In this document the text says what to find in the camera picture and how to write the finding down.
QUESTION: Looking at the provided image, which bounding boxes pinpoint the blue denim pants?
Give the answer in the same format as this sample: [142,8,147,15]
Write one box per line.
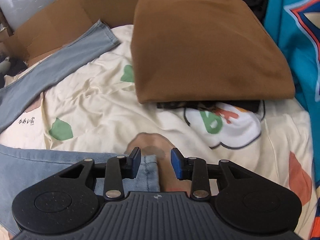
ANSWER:
[1,22,159,239]

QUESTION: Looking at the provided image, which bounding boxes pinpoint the cream bear print bedsheet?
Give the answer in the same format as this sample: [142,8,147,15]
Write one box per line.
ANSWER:
[1,25,319,239]

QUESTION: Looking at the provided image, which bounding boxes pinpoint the brown cushion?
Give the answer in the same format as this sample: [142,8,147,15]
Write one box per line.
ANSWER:
[131,0,295,103]

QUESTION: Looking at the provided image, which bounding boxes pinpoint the black garment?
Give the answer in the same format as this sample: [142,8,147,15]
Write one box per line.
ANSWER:
[1,56,27,88]

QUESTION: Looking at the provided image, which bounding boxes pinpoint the grey neck pillow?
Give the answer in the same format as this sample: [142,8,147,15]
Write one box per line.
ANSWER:
[0,56,11,75]

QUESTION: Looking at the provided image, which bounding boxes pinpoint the brown cardboard sheet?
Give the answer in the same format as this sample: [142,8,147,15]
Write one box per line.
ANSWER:
[1,0,138,63]

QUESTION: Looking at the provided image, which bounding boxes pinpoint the blue patterned blanket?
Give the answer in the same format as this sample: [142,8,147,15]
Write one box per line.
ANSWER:
[263,0,320,188]

